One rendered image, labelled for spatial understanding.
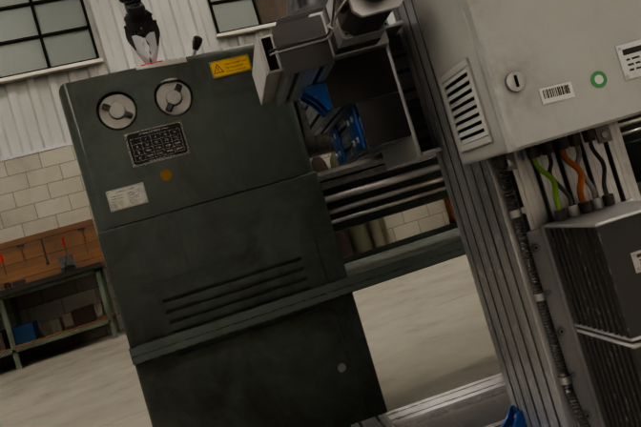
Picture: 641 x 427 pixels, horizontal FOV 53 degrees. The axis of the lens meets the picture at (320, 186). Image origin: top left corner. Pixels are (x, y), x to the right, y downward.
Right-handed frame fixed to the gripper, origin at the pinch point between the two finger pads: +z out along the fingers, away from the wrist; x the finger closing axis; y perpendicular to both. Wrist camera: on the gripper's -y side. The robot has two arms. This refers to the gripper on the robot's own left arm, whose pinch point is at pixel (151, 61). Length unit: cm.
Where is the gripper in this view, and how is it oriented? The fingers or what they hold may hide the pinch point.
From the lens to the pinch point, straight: 183.9
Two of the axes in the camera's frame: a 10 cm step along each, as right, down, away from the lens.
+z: 2.8, 9.6, -0.3
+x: -9.3, 2.7, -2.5
